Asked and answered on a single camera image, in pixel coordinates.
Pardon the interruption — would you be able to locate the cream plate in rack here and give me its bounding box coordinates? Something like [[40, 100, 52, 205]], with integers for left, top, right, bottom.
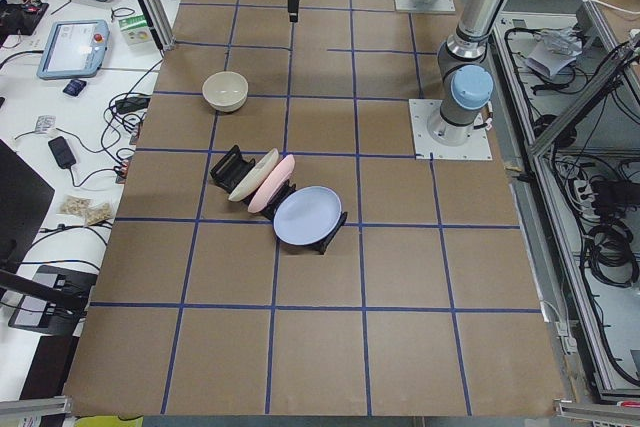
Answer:
[[228, 148, 279, 202]]

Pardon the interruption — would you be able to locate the blue plate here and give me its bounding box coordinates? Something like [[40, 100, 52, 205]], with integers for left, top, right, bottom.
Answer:
[[273, 186, 342, 246]]

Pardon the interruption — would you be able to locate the bag of snacks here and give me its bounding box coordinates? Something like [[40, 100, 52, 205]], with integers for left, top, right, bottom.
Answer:
[[58, 195, 114, 226]]

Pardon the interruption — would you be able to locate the cream bowl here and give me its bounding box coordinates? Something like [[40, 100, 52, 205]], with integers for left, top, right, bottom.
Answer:
[[202, 71, 249, 113]]

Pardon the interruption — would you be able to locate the pink plate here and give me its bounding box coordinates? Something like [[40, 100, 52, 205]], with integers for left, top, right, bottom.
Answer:
[[247, 154, 295, 214]]

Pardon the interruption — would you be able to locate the near teach pendant tablet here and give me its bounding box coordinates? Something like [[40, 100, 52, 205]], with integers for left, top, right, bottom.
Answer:
[[37, 19, 110, 80]]

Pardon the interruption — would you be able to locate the black dish rack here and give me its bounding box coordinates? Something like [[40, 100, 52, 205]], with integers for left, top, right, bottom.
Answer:
[[210, 145, 348, 255]]

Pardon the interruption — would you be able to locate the green white carton box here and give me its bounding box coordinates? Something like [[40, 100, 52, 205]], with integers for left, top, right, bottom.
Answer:
[[118, 15, 152, 46]]

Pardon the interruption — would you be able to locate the black power adapter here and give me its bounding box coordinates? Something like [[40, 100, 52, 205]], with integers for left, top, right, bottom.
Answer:
[[48, 136, 77, 169]]

